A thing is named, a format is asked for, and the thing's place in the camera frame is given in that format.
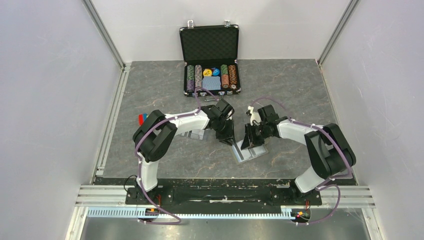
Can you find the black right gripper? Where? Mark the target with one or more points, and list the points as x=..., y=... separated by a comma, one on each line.
x=249, y=139

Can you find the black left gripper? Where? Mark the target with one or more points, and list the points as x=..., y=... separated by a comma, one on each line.
x=225, y=137

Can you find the clear plastic card sleeve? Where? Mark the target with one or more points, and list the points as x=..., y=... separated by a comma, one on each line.
x=197, y=134

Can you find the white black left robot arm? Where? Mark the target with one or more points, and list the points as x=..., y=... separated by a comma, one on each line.
x=154, y=137

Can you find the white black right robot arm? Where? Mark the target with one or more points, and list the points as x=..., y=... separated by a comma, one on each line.
x=329, y=152

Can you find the blue playing card deck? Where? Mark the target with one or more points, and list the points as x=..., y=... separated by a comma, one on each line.
x=211, y=83

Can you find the green orange chip stack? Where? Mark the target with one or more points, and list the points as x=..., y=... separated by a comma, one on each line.
x=225, y=82

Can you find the orange brown chip stack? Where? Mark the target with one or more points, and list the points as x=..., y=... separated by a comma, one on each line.
x=233, y=80

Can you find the blue dealer button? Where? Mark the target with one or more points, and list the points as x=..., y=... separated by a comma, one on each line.
x=215, y=71

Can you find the yellow dealer button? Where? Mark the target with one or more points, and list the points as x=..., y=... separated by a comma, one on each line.
x=207, y=72

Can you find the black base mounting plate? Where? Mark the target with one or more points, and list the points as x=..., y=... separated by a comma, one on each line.
x=221, y=196

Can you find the grey purple chip stack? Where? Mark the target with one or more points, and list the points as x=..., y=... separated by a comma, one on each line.
x=198, y=76

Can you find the purple green chip stack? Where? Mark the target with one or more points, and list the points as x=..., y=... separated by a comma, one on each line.
x=190, y=78

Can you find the black poker chip case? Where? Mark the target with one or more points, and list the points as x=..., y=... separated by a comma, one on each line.
x=210, y=46

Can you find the colourful toy block stack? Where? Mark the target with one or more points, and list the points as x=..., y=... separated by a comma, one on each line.
x=141, y=118

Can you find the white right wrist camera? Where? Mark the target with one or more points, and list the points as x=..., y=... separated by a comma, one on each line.
x=254, y=117

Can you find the aluminium frame rail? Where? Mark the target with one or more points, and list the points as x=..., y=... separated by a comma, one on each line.
x=352, y=197

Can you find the white slotted cable duct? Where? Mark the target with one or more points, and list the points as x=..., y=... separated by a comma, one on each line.
x=142, y=213

